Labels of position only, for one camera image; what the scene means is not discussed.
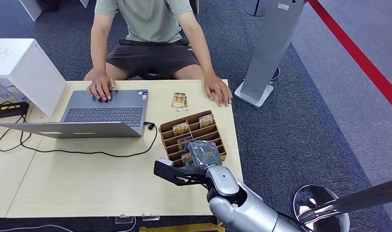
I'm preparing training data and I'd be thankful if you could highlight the person's right hand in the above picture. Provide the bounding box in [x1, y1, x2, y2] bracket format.
[86, 74, 117, 102]

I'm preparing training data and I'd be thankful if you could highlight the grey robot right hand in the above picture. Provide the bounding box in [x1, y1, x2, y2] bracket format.
[183, 140, 223, 171]

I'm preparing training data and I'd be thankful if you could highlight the person's left hand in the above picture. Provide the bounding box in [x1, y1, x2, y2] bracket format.
[203, 74, 233, 108]

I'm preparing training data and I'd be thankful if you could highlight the brown divided card holder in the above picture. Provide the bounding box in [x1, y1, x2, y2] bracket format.
[159, 110, 228, 169]

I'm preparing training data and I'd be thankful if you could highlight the person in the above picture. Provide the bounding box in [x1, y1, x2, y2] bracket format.
[84, 0, 233, 108]

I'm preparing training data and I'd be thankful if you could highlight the grey laptop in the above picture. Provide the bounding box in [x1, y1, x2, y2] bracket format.
[0, 89, 149, 139]

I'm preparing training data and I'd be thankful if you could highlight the black stool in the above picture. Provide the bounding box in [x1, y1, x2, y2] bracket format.
[139, 72, 171, 81]

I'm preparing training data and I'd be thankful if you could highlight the grey kiosk stand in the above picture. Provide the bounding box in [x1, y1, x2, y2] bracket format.
[234, 0, 307, 109]

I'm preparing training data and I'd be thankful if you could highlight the yellow floor tape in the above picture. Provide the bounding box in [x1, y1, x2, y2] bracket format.
[139, 223, 226, 232]

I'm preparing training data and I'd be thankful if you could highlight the white cabinet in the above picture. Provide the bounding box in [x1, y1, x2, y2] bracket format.
[0, 38, 67, 116]

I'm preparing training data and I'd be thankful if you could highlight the dark round stanchion base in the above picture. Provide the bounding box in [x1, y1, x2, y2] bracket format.
[245, 0, 267, 17]

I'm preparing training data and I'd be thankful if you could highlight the black power adapter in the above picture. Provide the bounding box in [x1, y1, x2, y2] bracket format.
[0, 101, 30, 118]

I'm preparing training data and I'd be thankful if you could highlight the white furniture panel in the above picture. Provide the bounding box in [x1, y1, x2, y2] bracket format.
[19, 0, 43, 22]

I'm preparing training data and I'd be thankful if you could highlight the red barrier band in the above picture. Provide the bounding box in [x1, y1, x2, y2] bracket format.
[308, 0, 392, 116]

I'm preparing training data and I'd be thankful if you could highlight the chrome stanchion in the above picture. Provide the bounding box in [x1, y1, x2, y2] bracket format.
[292, 177, 392, 232]

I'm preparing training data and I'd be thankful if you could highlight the black camera bracket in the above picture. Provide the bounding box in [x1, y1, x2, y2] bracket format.
[153, 159, 210, 188]

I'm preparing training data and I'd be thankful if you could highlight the black laptop cable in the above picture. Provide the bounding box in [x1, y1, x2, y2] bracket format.
[0, 114, 159, 158]

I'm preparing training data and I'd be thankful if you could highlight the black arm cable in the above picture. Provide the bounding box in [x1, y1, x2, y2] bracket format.
[276, 211, 314, 232]

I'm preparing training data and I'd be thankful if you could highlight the white cable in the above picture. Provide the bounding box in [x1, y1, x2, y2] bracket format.
[0, 217, 137, 232]

